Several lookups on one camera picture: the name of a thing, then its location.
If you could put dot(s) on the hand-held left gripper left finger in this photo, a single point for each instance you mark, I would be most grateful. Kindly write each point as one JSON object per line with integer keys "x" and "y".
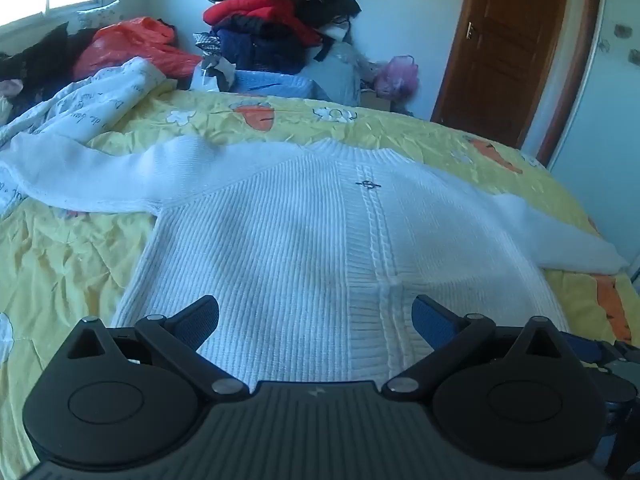
{"x": 202, "y": 320}

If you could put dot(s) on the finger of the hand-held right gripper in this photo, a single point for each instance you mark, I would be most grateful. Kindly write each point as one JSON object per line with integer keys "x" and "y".
{"x": 587, "y": 347}

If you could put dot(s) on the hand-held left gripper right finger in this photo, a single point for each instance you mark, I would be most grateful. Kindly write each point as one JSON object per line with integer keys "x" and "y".
{"x": 430, "y": 320}

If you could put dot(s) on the white knitted sweater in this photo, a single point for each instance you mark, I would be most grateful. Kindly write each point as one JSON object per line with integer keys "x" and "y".
{"x": 280, "y": 240}

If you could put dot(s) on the black clothes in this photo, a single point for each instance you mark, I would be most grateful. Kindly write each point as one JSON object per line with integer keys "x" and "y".
{"x": 40, "y": 60}

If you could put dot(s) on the yellow printed bedsheet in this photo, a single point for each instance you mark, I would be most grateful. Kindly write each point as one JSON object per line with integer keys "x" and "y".
{"x": 400, "y": 130}

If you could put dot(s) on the white wardrobe with flower stickers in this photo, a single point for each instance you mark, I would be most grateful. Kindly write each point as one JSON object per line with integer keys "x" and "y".
{"x": 600, "y": 135}

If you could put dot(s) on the cardboard box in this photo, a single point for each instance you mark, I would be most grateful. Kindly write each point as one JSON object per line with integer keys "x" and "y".
{"x": 375, "y": 100}

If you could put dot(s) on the pink plastic bag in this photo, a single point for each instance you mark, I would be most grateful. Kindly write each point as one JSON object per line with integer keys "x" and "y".
{"x": 397, "y": 77}

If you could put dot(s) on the white plastic bag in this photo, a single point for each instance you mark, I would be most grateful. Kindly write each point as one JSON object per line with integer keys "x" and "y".
{"x": 212, "y": 75}

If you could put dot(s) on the light blue knitted garment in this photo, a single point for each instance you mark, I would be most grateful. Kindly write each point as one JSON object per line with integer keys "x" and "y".
{"x": 280, "y": 82}

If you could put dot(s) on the white lettered quilt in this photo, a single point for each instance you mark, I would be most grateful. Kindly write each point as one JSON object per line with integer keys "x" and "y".
{"x": 75, "y": 105}

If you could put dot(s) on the brown wooden door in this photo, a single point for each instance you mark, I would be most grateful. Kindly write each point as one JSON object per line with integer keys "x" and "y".
{"x": 500, "y": 60}

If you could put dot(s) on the navy puffer jacket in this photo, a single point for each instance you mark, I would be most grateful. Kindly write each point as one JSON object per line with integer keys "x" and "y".
{"x": 260, "y": 50}

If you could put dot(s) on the red plastic bag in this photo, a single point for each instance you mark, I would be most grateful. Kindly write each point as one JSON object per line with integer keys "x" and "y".
{"x": 130, "y": 45}

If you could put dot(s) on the red puffer jacket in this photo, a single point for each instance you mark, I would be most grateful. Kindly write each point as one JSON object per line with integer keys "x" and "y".
{"x": 250, "y": 7}

